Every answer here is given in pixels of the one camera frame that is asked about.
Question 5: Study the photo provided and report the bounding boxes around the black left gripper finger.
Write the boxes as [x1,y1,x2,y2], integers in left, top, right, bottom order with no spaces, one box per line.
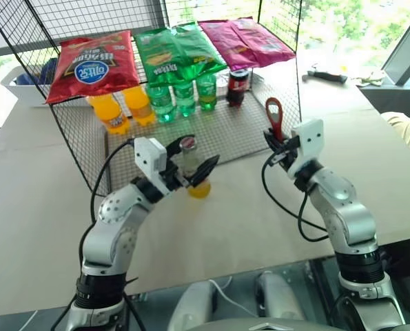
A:
[165,135,196,161]
[189,154,222,189]

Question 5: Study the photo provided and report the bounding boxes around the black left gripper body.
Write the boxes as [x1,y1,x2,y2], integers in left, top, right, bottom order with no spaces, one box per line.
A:
[158,159,192,191]

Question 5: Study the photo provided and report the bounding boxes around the black handled hammer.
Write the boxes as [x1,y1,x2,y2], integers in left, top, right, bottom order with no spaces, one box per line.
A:
[300,70,349,85]

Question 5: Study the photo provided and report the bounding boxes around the dark grey monitor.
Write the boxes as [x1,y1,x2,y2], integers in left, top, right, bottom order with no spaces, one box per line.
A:
[382,5,410,87]

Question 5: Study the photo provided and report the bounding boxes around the blue item in bin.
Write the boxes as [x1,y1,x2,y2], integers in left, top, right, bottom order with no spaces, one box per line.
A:
[39,57,59,85]

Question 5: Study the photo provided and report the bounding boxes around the black wire mesh rack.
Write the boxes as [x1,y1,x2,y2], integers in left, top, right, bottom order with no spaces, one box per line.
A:
[0,0,304,198]

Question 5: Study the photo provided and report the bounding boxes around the green soda plastic bottle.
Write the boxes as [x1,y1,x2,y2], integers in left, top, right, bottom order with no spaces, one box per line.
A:
[145,84,176,125]
[196,72,220,112]
[172,79,197,118]

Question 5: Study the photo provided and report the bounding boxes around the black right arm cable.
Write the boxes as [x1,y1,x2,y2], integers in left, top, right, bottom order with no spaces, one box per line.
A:
[261,151,331,242]

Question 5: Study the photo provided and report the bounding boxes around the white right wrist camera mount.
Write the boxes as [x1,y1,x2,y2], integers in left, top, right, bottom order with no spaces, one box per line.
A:
[286,119,327,180]

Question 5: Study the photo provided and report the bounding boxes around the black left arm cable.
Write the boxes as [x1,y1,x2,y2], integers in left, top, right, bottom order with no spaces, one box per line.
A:
[76,137,136,263]

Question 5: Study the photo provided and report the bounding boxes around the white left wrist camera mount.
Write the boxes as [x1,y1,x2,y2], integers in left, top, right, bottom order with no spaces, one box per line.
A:
[133,137,173,197]

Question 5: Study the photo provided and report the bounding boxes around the glass bottle with orange drink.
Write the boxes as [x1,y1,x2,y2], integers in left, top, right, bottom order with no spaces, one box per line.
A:
[178,137,212,200]

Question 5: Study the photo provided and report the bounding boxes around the white plastic bin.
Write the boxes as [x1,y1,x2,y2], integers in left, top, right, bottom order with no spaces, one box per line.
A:
[0,65,59,108]

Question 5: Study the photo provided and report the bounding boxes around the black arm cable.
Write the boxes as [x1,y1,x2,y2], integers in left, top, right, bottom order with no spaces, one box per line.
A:
[76,137,136,263]
[261,151,331,242]

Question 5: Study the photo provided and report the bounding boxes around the red chip bag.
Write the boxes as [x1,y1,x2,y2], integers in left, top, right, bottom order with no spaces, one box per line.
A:
[44,30,141,105]

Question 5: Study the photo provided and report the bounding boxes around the silver rounded robot leg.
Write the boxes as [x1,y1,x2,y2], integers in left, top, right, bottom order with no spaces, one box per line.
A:
[254,270,306,322]
[166,281,220,331]

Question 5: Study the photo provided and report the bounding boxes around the red bottle opener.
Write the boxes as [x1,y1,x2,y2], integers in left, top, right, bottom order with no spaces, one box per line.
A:
[265,97,285,143]

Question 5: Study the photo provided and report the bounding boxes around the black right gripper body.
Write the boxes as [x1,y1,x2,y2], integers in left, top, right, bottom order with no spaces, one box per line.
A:
[271,136,301,172]

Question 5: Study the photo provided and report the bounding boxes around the cola plastic bottle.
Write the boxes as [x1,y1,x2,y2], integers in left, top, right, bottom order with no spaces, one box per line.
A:
[225,68,252,108]

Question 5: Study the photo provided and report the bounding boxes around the green chip bag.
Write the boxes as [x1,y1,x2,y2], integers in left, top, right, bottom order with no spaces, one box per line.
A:
[172,21,228,76]
[134,29,196,88]

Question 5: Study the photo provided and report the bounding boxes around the white cable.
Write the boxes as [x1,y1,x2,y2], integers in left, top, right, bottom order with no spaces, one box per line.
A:
[207,275,258,317]

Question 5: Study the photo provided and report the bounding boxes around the orange soda plastic bottle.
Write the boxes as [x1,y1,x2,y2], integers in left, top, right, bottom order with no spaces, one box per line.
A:
[86,92,129,136]
[121,86,157,127]

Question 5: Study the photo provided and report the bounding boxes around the grey robot torso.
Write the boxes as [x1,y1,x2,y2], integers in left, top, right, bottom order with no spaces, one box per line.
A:
[187,317,334,331]

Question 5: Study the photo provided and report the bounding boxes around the crumpled pale scraps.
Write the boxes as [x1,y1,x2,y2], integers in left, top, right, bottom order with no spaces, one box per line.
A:
[354,70,387,88]

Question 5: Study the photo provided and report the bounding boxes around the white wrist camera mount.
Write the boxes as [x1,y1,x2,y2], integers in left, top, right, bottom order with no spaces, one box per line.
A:
[133,137,173,197]
[286,119,327,180]

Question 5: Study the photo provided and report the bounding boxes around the magenta chip bag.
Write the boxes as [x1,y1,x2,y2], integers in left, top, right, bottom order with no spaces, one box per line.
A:
[197,19,260,72]
[230,17,297,68]

